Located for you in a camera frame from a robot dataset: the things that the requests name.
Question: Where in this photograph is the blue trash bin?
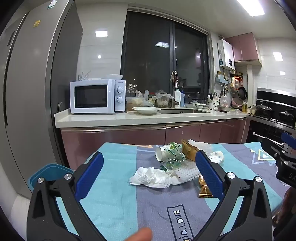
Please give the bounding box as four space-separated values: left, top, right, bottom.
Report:
28 164 75 193

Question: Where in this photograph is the brown gold snack bag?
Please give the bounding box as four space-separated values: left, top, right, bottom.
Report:
181 139 202 162

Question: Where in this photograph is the white plate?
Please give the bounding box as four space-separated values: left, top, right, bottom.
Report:
132 106 161 115

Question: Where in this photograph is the black range hood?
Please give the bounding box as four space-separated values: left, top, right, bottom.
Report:
256 88 296 108

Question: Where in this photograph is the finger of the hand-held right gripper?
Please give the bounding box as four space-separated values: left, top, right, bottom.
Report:
281 133 296 151
261 138 287 160

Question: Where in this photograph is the person's left hand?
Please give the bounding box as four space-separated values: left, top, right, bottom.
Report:
125 227 153 241

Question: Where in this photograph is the clear green-edged plastic wrapper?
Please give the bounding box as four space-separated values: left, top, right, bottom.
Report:
160 157 187 172

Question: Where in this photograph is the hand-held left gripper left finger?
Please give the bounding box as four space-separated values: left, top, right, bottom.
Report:
26 151 109 241

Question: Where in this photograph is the plastic food container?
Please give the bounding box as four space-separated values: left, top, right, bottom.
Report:
126 97 153 111

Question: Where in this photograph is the stack of pink bowls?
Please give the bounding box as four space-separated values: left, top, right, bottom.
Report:
231 97 244 110

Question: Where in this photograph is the pink wall cabinet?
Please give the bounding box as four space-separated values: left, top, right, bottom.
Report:
225 32 263 67

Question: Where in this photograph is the white utensil holder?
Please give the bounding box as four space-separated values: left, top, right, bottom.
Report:
207 93 220 110

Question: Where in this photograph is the dark window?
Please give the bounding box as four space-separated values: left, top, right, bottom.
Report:
122 10 210 107

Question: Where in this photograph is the white microwave oven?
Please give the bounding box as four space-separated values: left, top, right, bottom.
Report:
70 79 127 114

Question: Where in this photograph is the gold snack packet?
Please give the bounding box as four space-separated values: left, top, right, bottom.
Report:
198 175 215 199

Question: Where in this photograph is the crumpled white tissue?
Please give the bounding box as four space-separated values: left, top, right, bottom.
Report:
129 167 178 189

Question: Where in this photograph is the grey refrigerator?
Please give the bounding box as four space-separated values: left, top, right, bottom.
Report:
0 0 84 193

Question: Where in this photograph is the kitchen counter with pink cabinets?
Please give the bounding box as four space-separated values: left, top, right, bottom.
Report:
54 108 247 171

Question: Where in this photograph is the black pot with lid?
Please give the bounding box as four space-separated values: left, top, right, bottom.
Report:
279 111 295 122
255 104 274 118

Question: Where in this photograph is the green printed plastic wrapper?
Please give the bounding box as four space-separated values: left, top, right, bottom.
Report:
165 142 184 158

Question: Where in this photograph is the black stove with oven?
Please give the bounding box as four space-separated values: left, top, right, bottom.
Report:
248 113 296 151

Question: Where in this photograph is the blue grey printed tablecloth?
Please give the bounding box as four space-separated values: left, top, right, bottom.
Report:
55 142 285 241

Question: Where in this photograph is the hanging frying pan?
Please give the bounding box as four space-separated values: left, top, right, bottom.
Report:
237 87 248 100

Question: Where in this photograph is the steel sink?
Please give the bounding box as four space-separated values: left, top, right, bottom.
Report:
157 108 212 114

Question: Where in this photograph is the white water heater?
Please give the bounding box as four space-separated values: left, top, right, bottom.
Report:
217 39 235 70

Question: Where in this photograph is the metal kitchen faucet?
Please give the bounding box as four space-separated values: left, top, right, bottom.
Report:
171 71 181 108

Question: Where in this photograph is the white foam fruit net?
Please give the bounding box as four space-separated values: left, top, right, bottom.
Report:
188 139 215 156
173 160 202 184

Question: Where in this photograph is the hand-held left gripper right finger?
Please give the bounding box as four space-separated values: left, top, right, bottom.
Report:
195 150 274 241

